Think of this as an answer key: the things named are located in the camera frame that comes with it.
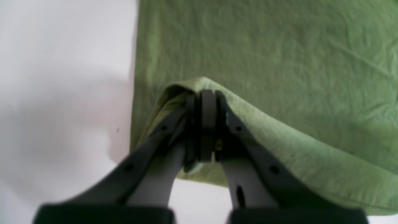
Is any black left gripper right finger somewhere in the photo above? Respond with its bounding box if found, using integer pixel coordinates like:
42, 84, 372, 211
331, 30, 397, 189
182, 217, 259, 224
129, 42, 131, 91
199, 90, 368, 224

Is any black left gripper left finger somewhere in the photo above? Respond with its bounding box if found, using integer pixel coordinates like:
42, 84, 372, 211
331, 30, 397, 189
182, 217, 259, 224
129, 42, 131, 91
34, 95, 198, 224

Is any olive green T-shirt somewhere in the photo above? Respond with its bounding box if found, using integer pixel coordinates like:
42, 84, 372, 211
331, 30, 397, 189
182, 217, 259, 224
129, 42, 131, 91
130, 0, 398, 216

